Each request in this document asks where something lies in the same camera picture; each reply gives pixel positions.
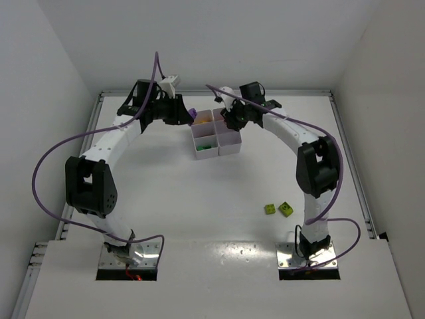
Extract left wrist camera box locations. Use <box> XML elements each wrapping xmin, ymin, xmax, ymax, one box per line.
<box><xmin>158</xmin><ymin>75</ymin><xmax>181</xmax><ymax>98</ymax></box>

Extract white divided container left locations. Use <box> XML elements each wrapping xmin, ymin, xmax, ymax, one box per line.
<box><xmin>191</xmin><ymin>110</ymin><xmax>218</xmax><ymax>160</ymax></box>

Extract lime green lego brick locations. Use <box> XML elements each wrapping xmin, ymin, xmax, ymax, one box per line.
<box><xmin>264</xmin><ymin>204</ymin><xmax>276</xmax><ymax>215</ymax></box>

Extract yellow round lego piece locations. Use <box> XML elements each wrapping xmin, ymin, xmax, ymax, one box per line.
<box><xmin>193</xmin><ymin>117</ymin><xmax>213</xmax><ymax>125</ymax></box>

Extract green square lego brick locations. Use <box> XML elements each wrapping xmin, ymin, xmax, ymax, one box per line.
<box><xmin>196</xmin><ymin>144</ymin><xmax>213</xmax><ymax>152</ymax></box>

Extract purple patterned lego brick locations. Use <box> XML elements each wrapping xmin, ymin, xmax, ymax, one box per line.
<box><xmin>188</xmin><ymin>108</ymin><xmax>197</xmax><ymax>120</ymax></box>

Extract white divided container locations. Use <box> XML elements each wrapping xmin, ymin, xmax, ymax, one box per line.
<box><xmin>212</xmin><ymin>108</ymin><xmax>242</xmax><ymax>156</ymax></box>
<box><xmin>191</xmin><ymin>110</ymin><xmax>218</xmax><ymax>160</ymax></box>

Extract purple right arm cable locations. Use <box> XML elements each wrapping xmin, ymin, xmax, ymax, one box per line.
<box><xmin>205</xmin><ymin>84</ymin><xmax>362</xmax><ymax>272</ymax></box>

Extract white divided container right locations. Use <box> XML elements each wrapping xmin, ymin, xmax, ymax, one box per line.
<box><xmin>212</xmin><ymin>108</ymin><xmax>242</xmax><ymax>156</ymax></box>

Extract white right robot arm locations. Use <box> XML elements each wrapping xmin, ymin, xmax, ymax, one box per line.
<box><xmin>215</xmin><ymin>82</ymin><xmax>341</xmax><ymax>259</ymax></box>

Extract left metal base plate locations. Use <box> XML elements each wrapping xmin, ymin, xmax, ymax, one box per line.
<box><xmin>98</xmin><ymin>242</ymin><xmax>161</xmax><ymax>270</ymax></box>

